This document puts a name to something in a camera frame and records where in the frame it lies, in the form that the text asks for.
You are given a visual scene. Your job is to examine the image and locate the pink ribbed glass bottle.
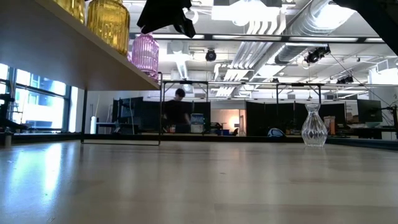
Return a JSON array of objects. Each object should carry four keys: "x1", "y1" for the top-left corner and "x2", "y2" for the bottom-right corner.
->
[{"x1": 132, "y1": 33, "x2": 160, "y2": 82}]

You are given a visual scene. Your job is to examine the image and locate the yellow ribbed glass bottle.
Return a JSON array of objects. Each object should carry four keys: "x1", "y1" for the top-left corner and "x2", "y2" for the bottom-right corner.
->
[{"x1": 86, "y1": 0, "x2": 131, "y2": 56}]

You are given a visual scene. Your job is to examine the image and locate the yellow large fluted vase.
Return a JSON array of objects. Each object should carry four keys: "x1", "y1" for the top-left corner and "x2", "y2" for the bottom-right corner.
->
[{"x1": 54, "y1": 0, "x2": 86, "y2": 24}]

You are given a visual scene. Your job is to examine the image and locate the clear flared diamond-cut vase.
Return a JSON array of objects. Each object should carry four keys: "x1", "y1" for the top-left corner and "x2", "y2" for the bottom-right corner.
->
[{"x1": 300, "y1": 103, "x2": 328, "y2": 147}]

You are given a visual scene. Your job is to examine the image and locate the wooden shelf board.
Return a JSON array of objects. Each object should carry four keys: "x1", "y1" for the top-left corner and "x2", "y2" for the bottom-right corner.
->
[{"x1": 0, "y1": 0, "x2": 160, "y2": 91}]

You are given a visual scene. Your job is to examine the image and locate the person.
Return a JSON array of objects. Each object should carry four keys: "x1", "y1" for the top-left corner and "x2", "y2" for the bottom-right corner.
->
[{"x1": 162, "y1": 88, "x2": 192, "y2": 134}]

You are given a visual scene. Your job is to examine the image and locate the blue white box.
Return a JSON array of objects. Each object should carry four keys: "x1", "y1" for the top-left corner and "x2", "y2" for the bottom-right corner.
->
[{"x1": 190, "y1": 113, "x2": 205, "y2": 134}]

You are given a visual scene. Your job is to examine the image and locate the black monitor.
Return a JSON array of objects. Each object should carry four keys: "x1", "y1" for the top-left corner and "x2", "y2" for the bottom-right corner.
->
[
  {"x1": 356, "y1": 99, "x2": 383, "y2": 123},
  {"x1": 112, "y1": 96, "x2": 144, "y2": 124}
]

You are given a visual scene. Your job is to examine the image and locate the black partition panels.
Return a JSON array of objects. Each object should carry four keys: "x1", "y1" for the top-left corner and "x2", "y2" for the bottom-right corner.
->
[{"x1": 245, "y1": 101, "x2": 346, "y2": 137}]

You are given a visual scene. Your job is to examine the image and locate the blue chair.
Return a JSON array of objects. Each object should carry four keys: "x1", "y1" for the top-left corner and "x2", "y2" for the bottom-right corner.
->
[{"x1": 267, "y1": 127, "x2": 285, "y2": 138}]

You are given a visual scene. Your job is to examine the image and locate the large window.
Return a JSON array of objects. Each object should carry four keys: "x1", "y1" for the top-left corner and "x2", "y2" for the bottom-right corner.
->
[{"x1": 0, "y1": 60, "x2": 78, "y2": 134}]

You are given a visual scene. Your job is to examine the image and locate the orange printed canister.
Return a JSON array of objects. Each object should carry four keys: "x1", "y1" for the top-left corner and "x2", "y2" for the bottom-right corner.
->
[{"x1": 323, "y1": 115, "x2": 337, "y2": 136}]

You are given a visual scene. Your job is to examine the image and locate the black background equipment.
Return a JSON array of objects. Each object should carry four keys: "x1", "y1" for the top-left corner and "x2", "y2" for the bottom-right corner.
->
[{"x1": 0, "y1": 93, "x2": 29, "y2": 131}]

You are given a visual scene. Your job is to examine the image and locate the black metal stand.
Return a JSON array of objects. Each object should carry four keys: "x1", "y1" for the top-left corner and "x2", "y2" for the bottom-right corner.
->
[{"x1": 381, "y1": 105, "x2": 398, "y2": 140}]

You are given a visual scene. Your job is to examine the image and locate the black background rig frame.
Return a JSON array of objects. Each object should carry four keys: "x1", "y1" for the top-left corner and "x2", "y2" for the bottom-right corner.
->
[{"x1": 161, "y1": 79, "x2": 326, "y2": 103}]

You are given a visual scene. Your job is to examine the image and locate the silver ceiling duct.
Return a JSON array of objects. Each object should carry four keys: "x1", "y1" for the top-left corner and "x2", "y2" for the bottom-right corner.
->
[{"x1": 275, "y1": 0, "x2": 358, "y2": 65}]

